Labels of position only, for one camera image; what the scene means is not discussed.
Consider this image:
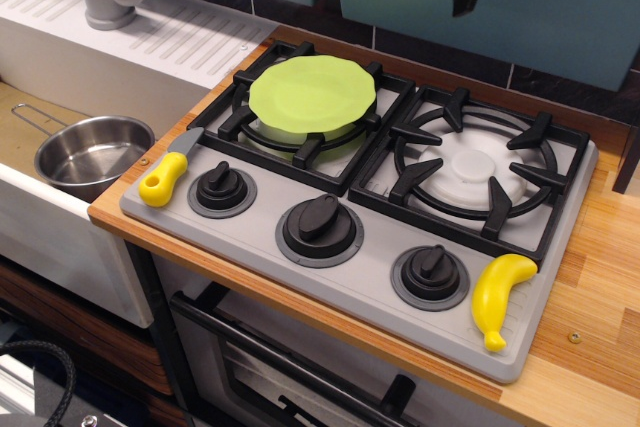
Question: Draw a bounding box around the yellow toy banana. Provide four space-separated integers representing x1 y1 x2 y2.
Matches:
471 254 538 352

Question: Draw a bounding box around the green plastic plate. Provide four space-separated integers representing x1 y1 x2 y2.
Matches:
248 55 376 134

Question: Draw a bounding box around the white right burner cap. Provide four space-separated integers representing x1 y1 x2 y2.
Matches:
419 129 528 210

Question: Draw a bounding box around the right black burner grate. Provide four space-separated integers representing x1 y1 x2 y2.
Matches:
349 86 597 263

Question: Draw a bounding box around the grey toy stove top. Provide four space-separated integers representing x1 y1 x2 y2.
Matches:
118 40 600 385

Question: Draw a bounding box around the left black stove knob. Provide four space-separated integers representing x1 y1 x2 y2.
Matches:
187 161 257 219

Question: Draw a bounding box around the black stove knob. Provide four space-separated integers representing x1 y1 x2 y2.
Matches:
187 161 257 219
275 194 364 269
390 245 470 312

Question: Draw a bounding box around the middle black stove knob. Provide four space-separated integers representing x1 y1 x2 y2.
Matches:
275 194 364 269

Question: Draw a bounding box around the white toy sink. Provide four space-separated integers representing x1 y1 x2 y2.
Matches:
1 0 274 328

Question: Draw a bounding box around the right black stove knob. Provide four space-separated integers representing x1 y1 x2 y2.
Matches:
390 245 470 312

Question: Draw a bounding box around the stainless steel pot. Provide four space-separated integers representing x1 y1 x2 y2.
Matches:
11 103 155 203

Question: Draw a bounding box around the toy oven door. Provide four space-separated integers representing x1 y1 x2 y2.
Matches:
168 283 496 426

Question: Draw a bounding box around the yellow handled toy knife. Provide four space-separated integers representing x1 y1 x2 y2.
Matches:
138 127 204 207

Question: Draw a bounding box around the black cable lower left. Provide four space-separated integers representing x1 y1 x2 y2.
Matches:
0 340 77 427

